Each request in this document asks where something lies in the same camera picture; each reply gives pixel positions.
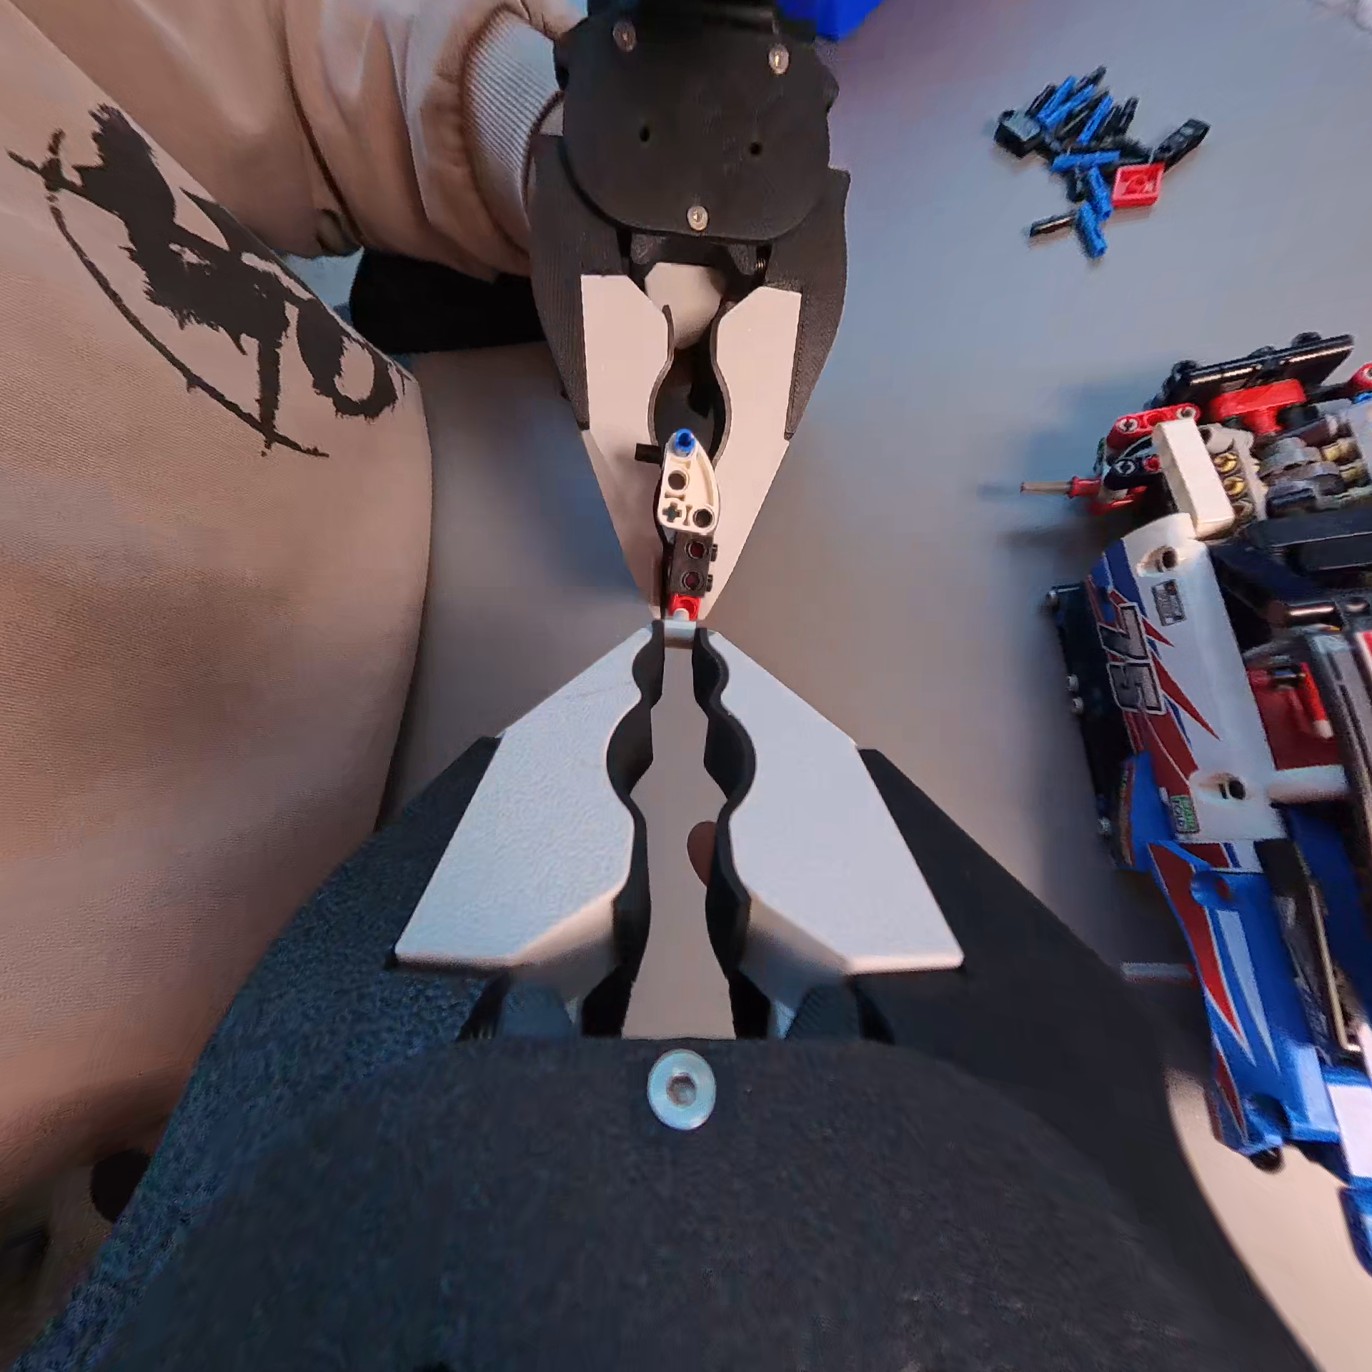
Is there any white red lego assembly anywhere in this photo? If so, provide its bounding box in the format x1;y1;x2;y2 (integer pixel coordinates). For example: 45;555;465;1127
634;430;722;623

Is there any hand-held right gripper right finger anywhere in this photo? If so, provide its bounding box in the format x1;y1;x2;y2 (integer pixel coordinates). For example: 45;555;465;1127
691;630;963;1034

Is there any blue white lego race car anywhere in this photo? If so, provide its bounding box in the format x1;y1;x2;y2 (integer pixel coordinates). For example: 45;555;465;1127
1020;332;1372;1248

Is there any person's left forearm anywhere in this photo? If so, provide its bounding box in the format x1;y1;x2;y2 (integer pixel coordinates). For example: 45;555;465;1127
34;0;585;282

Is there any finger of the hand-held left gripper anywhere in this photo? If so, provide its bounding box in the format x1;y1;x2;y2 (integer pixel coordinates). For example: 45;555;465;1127
701;282;804;623
579;273;689;621

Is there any blue plastic bin white tag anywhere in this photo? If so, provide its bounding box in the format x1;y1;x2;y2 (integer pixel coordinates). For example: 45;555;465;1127
773;0;885;43

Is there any pile of small lego pins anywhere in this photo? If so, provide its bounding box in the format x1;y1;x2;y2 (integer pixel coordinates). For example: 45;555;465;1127
994;65;1213;261

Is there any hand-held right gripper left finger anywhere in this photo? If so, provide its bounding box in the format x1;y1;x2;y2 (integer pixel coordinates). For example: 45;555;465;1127
394;624;666;1034

